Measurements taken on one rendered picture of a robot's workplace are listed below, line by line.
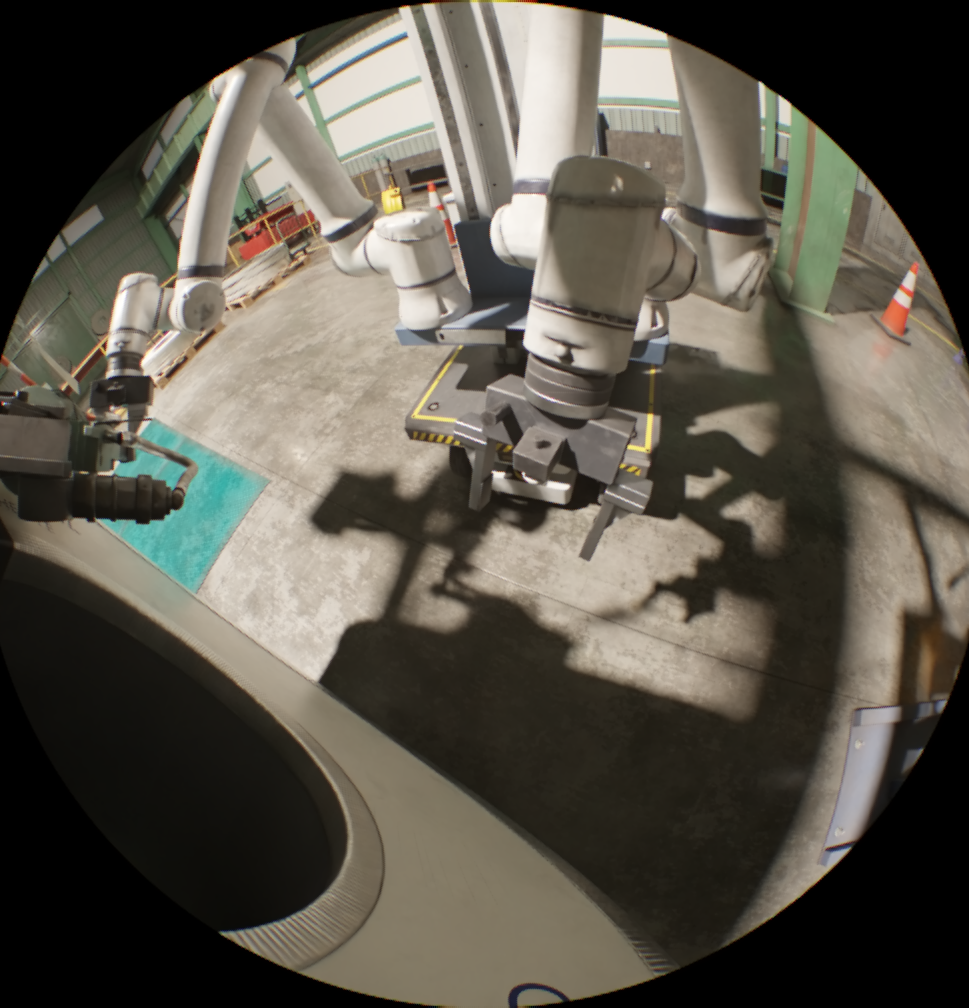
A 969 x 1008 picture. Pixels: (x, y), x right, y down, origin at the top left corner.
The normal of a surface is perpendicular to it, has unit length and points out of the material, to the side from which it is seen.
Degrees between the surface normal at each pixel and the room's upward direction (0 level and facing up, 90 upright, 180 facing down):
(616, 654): 0
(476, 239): 90
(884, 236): 90
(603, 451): 66
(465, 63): 90
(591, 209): 72
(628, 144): 90
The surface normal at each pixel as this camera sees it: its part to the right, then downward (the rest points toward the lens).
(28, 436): 0.67, 0.10
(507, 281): -0.34, 0.82
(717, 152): -0.57, 0.80
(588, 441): -0.48, 0.51
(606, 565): -0.19, -0.54
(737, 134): -0.11, 0.91
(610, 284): -0.09, 0.62
